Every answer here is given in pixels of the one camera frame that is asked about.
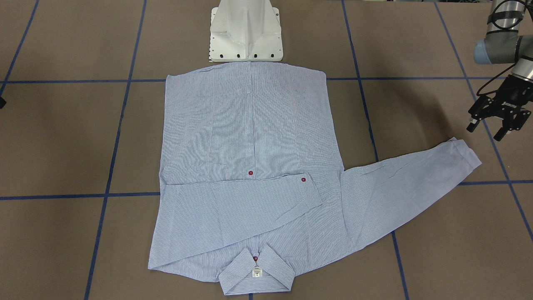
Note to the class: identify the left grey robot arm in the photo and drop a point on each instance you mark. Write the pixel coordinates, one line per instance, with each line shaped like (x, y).
(503, 44)

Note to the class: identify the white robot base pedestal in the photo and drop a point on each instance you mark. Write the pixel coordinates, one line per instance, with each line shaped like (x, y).
(245, 30)

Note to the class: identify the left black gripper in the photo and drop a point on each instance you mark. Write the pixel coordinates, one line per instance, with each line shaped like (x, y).
(511, 91)

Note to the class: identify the blue striped button shirt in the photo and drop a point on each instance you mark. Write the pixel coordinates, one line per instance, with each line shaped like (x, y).
(253, 191)

